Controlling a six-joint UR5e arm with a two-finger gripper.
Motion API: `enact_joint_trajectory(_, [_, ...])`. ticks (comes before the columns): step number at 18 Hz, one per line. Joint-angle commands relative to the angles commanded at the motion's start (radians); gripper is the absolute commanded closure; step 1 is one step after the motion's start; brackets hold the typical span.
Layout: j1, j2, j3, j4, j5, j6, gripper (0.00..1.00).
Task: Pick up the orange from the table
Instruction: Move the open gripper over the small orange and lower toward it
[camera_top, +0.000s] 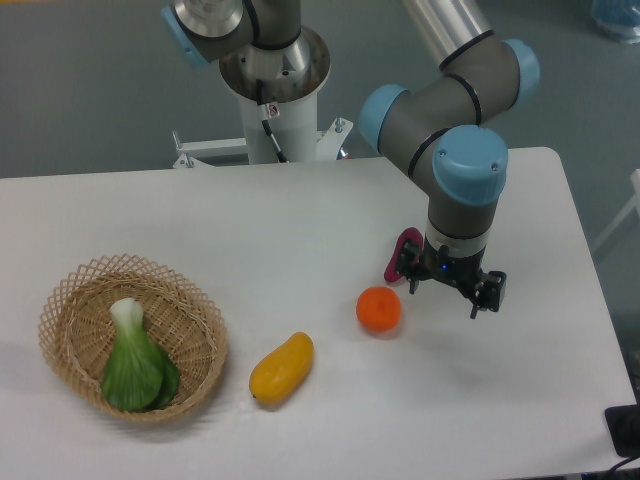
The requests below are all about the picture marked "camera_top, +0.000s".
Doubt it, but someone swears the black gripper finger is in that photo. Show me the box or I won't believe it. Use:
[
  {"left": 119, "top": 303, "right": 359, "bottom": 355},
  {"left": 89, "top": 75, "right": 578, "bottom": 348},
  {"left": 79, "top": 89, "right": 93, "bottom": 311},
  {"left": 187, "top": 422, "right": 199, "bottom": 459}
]
[
  {"left": 470, "top": 271, "right": 507, "bottom": 319},
  {"left": 398, "top": 244, "right": 424, "bottom": 295}
]

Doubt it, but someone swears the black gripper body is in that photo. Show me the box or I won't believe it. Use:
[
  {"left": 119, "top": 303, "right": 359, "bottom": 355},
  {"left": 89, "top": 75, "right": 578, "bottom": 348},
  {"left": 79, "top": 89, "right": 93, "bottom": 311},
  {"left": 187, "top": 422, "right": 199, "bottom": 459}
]
[{"left": 419, "top": 244, "right": 485, "bottom": 293}]

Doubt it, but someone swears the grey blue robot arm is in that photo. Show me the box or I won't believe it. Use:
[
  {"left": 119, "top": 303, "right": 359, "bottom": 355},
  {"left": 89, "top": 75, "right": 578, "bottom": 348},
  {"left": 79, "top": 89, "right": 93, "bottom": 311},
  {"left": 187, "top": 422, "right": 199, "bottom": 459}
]
[{"left": 161, "top": 1, "right": 540, "bottom": 312}]

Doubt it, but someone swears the magenta object behind gripper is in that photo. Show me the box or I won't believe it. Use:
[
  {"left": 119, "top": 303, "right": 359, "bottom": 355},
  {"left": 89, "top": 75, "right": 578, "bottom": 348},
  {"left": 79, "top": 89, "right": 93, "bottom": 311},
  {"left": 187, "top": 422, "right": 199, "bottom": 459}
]
[{"left": 383, "top": 227, "right": 424, "bottom": 284}]

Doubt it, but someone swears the orange fruit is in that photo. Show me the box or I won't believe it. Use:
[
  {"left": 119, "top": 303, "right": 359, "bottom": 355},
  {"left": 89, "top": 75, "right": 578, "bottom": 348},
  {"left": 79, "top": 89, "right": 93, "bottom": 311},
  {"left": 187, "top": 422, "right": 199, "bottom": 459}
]
[{"left": 356, "top": 286, "right": 402, "bottom": 333}]

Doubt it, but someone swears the yellow mango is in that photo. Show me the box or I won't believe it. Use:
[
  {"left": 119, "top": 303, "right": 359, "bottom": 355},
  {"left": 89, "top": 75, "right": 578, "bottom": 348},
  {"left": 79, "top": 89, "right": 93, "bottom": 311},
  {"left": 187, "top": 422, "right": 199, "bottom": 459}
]
[{"left": 248, "top": 332, "right": 315, "bottom": 406}]

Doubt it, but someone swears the black device at table edge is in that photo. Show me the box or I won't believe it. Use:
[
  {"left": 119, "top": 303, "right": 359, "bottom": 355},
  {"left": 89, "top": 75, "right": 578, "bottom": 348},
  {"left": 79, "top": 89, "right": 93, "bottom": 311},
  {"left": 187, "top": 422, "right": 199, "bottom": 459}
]
[{"left": 604, "top": 405, "right": 639, "bottom": 457}]

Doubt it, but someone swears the green bok choy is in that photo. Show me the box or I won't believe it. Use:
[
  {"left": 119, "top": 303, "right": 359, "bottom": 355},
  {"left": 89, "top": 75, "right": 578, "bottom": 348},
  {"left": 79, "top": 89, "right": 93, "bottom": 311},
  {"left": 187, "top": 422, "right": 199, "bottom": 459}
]
[{"left": 101, "top": 298, "right": 180, "bottom": 412}]

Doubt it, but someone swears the woven wicker basket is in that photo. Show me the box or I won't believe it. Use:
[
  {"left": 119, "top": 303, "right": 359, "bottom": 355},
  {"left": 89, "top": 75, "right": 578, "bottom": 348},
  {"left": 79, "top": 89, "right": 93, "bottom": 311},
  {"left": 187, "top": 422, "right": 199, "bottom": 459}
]
[{"left": 38, "top": 254, "right": 227, "bottom": 423}]

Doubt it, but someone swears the white frame at right edge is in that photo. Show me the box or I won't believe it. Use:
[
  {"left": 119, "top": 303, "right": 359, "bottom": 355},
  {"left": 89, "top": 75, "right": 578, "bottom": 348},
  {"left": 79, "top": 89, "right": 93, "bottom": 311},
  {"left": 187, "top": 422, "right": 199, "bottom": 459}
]
[{"left": 591, "top": 169, "right": 639, "bottom": 261}]

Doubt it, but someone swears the black cable on pedestal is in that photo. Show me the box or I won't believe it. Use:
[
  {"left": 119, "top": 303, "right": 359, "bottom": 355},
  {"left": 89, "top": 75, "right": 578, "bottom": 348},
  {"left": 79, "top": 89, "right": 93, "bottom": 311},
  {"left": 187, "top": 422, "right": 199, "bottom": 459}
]
[{"left": 255, "top": 78, "right": 291, "bottom": 164}]

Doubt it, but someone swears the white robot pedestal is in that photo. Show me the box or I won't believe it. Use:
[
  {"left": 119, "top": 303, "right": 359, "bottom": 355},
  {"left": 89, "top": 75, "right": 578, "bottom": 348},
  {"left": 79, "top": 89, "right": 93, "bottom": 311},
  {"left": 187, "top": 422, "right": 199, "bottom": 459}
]
[{"left": 173, "top": 26, "right": 354, "bottom": 168}]

